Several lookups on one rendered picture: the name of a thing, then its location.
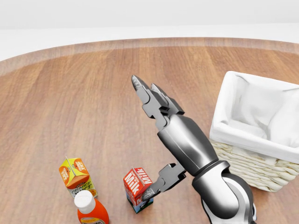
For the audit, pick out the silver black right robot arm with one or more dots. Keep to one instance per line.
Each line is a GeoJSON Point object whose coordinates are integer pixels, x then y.
{"type": "Point", "coordinates": [224, 193]}

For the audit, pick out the red milk carton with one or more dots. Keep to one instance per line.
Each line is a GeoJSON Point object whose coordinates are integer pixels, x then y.
{"type": "Point", "coordinates": [136, 186]}

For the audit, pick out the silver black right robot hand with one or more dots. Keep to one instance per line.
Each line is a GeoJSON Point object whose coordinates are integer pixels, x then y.
{"type": "Point", "coordinates": [184, 142]}

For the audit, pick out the orange juice carton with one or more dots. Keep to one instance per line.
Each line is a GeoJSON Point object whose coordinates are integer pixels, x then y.
{"type": "Point", "coordinates": [76, 177]}

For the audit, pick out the wicker basket with white liner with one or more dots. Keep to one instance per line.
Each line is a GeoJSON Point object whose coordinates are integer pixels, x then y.
{"type": "Point", "coordinates": [257, 130]}

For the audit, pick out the orange sauce bottle white cap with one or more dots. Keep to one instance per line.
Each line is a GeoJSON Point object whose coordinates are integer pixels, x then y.
{"type": "Point", "coordinates": [90, 210]}

